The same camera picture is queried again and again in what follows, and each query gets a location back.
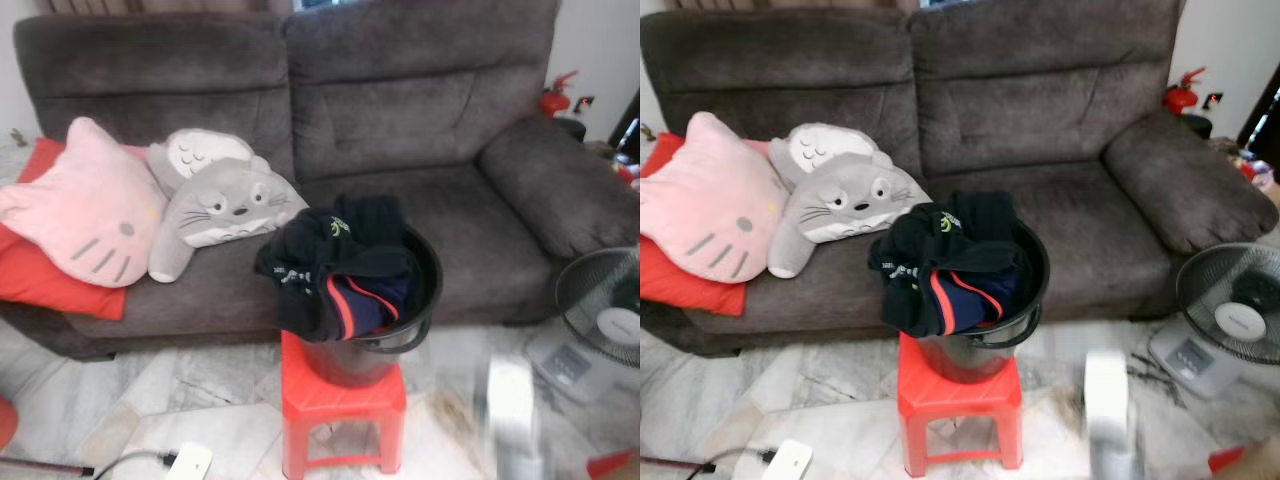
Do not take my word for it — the red cushion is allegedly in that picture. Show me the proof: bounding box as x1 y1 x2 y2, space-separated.
640 130 751 317
0 137 131 322

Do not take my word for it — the pink cat face cushion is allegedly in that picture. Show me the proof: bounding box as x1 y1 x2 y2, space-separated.
640 110 791 284
0 117 169 289

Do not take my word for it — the grey floor fan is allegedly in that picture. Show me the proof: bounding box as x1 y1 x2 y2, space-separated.
1147 242 1280 401
525 246 641 406

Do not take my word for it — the red fire extinguisher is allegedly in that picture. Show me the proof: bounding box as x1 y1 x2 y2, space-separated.
538 70 581 121
1162 67 1206 116

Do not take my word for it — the grey Totoro cushion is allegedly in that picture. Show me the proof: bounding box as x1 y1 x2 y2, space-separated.
767 122 931 280
146 128 309 284

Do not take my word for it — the navy garment red stripe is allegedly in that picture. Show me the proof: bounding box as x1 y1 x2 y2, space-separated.
322 272 413 341
930 268 1023 336

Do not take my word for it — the dark brown fabric sofa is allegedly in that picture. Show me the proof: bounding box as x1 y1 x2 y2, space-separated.
640 0 1280 358
0 0 641 363

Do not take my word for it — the black clothes pile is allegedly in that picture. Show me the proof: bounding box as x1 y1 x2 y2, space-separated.
254 195 421 341
868 190 1031 336

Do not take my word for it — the black laundry basket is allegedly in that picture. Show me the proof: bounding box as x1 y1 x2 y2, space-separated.
290 225 444 391
905 220 1051 386

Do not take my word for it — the red plastic stool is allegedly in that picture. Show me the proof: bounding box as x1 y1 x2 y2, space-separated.
280 330 408 480
897 330 1025 478

